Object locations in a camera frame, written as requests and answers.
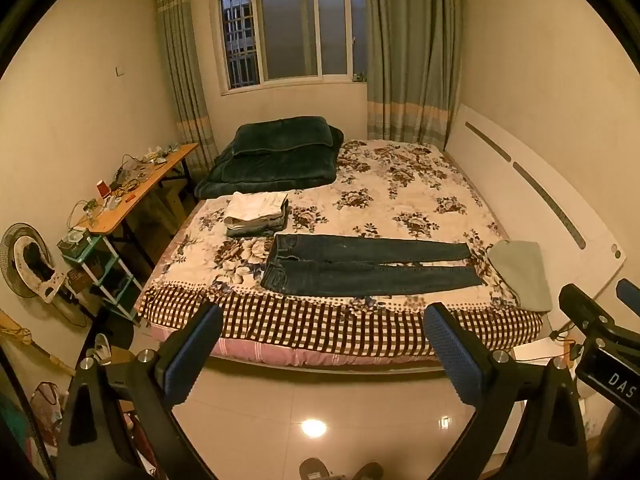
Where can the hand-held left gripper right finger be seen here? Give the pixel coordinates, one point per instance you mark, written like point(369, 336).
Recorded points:
point(452, 355)

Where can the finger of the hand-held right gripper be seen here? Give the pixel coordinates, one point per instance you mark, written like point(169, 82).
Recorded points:
point(582, 307)
point(629, 294)

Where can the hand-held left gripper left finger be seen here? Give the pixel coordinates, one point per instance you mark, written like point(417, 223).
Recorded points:
point(195, 355)

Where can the blue jeans pants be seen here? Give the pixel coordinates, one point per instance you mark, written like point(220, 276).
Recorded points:
point(350, 265)

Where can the white paper sheet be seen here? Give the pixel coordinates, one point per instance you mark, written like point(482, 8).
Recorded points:
point(540, 351)

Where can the green pillow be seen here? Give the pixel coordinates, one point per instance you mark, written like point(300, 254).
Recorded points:
point(522, 270)

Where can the white shoe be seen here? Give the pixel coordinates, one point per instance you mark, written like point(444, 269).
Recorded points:
point(102, 347)

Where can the white headboard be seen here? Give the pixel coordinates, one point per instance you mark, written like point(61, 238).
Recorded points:
point(525, 212)

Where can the teal shelf rack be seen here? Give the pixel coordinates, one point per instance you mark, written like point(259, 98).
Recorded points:
point(102, 249)

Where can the black slipper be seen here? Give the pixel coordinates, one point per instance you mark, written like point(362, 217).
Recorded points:
point(314, 470)
point(366, 472)

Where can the white folded garment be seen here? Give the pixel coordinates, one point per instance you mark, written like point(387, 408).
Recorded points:
point(252, 207)

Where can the yellow broom stick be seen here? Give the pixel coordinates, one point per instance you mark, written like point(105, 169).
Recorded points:
point(35, 347)

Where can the small box with lid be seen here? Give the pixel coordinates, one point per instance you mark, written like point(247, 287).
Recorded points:
point(72, 242)

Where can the floral checkered bedsheet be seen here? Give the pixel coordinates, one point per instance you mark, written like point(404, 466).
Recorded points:
point(380, 195)

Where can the white cloth with dark patches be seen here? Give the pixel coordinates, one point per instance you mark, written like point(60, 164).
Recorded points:
point(37, 272)

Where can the wooden folding desk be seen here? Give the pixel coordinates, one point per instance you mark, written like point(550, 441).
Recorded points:
point(150, 182)

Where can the red cup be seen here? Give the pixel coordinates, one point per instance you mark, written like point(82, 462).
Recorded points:
point(103, 190)

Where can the standing fan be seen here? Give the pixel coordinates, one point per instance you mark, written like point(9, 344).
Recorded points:
point(12, 270)

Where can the dark green folded blanket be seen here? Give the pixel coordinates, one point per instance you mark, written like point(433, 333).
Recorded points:
point(270, 155)

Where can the striped green curtain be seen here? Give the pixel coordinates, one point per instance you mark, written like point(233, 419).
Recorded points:
point(185, 85)
point(410, 60)

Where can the window with metal grille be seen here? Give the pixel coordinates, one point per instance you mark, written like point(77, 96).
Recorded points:
point(290, 30)

